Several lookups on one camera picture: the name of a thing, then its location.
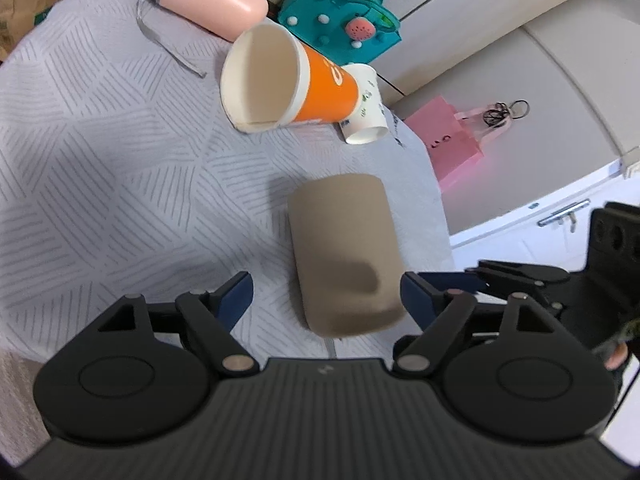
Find teal handbag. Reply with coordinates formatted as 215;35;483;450
277;0;404;67

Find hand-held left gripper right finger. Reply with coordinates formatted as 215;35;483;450
392;271;568;377

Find black hair ties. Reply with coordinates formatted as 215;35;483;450
482;99;530;129

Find white cabinet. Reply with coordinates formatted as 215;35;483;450
270;0;640;267

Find beige cup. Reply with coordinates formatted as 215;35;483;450
287;173;407;338

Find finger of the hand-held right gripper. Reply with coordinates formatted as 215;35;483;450
425;259;572;307

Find brown paper bag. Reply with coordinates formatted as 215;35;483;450
0;0;97;63

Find person's right hand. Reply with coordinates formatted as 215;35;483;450
593;318;640;374

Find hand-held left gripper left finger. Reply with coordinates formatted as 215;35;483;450
97;271;261;379

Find pink paper bag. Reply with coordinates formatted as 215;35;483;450
404;96;512;192

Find grey patterned tablecloth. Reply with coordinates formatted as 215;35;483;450
0;0;457;367

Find white paper cup green print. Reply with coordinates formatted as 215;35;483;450
341;63;389;146

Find orange paper cup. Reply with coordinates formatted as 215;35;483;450
220;23;361;134

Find silver cabinet handle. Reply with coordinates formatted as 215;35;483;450
537;199;591;234

